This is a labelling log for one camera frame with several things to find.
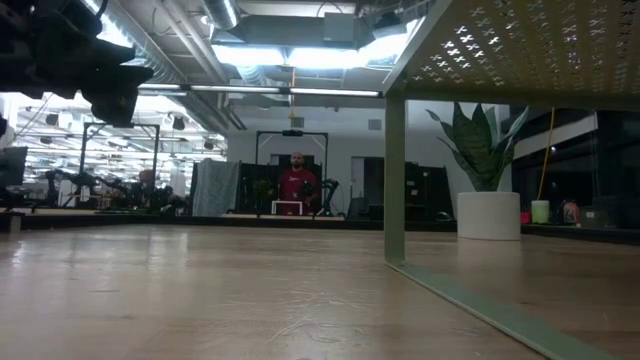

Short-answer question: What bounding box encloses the white round planter pot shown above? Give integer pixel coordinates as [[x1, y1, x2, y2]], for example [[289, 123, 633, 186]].
[[456, 191, 522, 242]]

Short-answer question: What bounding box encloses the pale green cup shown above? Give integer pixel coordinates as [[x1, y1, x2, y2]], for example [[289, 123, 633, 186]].
[[530, 199, 550, 225]]

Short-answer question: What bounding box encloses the green snake plant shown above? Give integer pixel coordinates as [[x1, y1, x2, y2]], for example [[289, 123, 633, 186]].
[[425, 102, 530, 193]]

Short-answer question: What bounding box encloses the black rig frame with camera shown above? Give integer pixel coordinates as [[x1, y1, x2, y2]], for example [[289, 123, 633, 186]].
[[254, 129, 330, 216]]

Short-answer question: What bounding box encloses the person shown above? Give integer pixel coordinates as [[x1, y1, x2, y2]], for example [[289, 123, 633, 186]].
[[277, 151, 321, 216], [132, 169, 174, 211]]

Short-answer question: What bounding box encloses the long linear ceiling light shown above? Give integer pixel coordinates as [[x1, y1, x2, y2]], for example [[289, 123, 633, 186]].
[[189, 83, 382, 98]]

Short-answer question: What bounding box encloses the black computer monitor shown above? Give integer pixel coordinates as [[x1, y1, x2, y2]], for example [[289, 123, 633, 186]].
[[0, 146, 29, 187]]

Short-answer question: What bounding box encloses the black storage cabinet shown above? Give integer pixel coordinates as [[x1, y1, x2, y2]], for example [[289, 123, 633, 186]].
[[363, 157, 455, 221]]

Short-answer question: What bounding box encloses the grey hanging cloth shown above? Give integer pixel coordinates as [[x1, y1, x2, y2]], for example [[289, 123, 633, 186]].
[[192, 158, 241, 217]]

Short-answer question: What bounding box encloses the black metal rig frame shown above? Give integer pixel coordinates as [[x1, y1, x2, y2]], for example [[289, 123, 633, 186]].
[[78, 122, 161, 196]]

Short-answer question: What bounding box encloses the silver ventilation duct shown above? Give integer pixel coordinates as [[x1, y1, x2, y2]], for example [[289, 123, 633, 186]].
[[202, 0, 241, 30]]

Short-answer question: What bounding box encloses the green perforated metal shelf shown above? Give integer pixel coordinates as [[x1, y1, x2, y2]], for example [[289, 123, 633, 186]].
[[382, 0, 640, 360]]

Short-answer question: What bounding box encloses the orange bottle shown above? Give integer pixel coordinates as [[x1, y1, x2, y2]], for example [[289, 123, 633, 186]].
[[563, 199, 581, 225]]

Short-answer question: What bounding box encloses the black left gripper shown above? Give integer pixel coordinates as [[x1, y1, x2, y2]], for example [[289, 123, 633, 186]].
[[0, 0, 154, 127]]

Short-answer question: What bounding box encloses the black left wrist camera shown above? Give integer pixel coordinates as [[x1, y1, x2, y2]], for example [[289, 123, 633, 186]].
[[47, 5, 105, 47]]

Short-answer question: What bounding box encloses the grey ceiling box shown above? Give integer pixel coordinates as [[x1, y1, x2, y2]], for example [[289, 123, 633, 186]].
[[323, 12, 357, 44]]

